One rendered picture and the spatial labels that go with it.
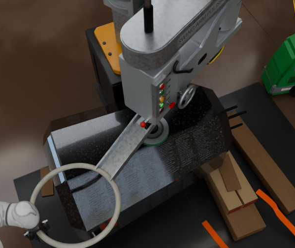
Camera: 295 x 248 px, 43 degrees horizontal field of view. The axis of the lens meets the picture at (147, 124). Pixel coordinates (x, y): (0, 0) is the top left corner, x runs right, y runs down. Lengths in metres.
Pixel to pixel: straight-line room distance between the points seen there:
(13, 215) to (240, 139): 2.05
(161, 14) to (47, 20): 2.77
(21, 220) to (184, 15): 1.15
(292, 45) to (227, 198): 1.39
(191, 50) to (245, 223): 1.49
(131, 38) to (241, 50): 2.47
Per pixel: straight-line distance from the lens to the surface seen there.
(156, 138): 2.27
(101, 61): 2.85
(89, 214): 2.34
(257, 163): 3.17
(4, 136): 3.57
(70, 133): 2.38
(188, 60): 1.93
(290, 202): 3.11
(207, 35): 1.99
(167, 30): 1.63
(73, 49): 3.98
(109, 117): 2.39
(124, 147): 2.15
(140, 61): 1.59
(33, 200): 2.12
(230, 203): 2.86
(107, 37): 2.95
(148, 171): 2.33
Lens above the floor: 2.90
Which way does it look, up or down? 60 degrees down
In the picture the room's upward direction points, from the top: 3 degrees counter-clockwise
